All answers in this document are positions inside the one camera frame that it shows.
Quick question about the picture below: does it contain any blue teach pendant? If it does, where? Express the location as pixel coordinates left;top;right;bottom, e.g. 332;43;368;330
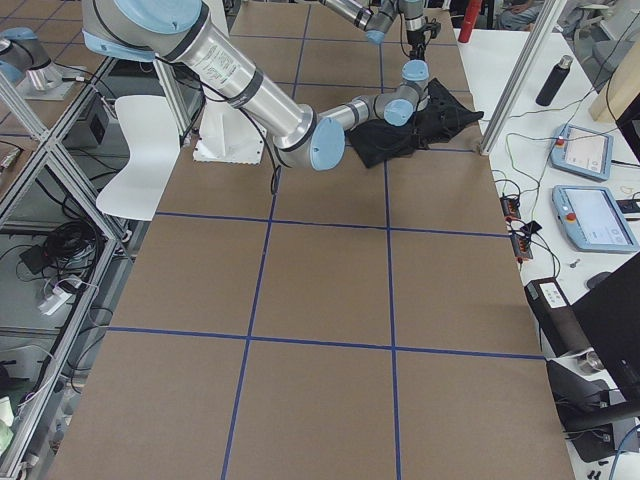
550;124;613;182
551;185;639;253

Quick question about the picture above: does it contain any black t-shirt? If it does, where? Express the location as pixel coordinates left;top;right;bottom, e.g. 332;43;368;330
346;78;484;168

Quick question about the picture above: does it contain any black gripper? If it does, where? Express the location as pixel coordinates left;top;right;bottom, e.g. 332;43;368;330
406;29;427;61

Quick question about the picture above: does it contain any black monitor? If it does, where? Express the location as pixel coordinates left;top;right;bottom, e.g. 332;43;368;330
572;255;639;400

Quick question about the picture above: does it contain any red water bottle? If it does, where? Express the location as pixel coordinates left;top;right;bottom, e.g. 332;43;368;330
458;0;483;43

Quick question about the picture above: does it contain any upper blue teach pendant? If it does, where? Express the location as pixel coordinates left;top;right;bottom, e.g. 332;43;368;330
550;124;613;182

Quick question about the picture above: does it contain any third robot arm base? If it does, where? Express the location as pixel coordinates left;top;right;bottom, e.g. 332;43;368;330
1;27;74;101

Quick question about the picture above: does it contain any aluminium frame post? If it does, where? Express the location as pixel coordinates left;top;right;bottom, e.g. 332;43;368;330
478;0;566;156

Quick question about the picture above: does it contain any black water bottle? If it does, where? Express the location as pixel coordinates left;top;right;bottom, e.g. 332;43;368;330
535;55;573;107

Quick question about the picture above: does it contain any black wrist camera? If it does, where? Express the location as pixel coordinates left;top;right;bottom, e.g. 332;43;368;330
425;20;441;39

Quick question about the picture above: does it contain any black computer mouse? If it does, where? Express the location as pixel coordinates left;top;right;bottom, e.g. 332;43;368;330
585;271;611;290

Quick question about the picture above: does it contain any lower blue teach pendant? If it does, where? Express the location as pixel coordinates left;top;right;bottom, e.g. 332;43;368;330
551;185;639;253

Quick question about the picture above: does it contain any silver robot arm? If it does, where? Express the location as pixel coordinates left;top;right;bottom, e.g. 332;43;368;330
81;1;429;171
320;0;427;60

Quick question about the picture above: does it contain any white plastic chair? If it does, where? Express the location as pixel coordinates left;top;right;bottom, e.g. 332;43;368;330
96;95;181;221

